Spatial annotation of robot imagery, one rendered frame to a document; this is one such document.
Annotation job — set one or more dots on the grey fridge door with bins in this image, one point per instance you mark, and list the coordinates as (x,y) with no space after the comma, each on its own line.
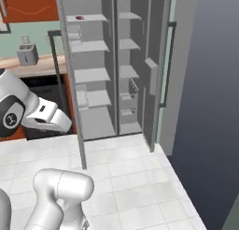
(74,93)

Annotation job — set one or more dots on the orange wall cupboard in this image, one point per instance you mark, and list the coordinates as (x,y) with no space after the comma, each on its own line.
(31,4)

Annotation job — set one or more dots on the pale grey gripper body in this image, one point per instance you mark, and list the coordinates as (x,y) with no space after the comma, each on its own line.
(54,121)

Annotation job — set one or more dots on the black dishwasher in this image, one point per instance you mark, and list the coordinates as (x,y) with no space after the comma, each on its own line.
(49,90)

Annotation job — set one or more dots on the grey fridge door with box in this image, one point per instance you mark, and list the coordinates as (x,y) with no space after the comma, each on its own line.
(151,109)

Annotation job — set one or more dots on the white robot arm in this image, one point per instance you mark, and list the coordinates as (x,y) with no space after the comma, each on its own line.
(15,99)

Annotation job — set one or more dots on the orange base cupboard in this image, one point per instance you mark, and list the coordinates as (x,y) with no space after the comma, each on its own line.
(69,96)

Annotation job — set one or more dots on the grey open fridge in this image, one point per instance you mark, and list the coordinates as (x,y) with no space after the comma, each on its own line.
(96,74)

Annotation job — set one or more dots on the dark framed window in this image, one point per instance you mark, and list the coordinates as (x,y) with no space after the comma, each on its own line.
(3,9)

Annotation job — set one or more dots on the grey toaster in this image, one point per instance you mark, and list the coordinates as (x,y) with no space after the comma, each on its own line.
(28,54)

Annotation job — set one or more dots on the dark red steak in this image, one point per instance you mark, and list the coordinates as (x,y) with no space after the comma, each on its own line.
(80,17)

